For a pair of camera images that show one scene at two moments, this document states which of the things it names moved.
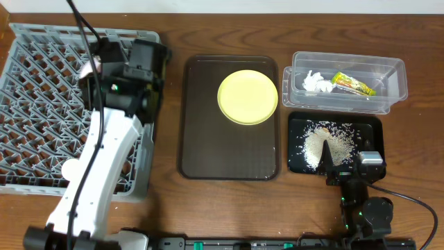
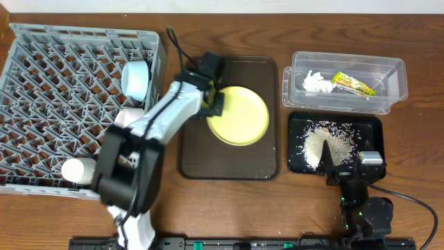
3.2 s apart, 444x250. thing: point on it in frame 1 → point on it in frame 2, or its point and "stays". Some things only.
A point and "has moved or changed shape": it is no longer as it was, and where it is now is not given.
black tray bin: [347, 135] stays
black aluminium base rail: [294, 243] stays
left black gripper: [112, 51] → [215, 105]
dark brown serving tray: [211, 146] stays
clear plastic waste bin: [343, 82] stays
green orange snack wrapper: [343, 80] stays
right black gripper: [342, 177] stays
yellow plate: [248, 96] → [245, 117]
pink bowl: [86, 67] has moved or changed shape
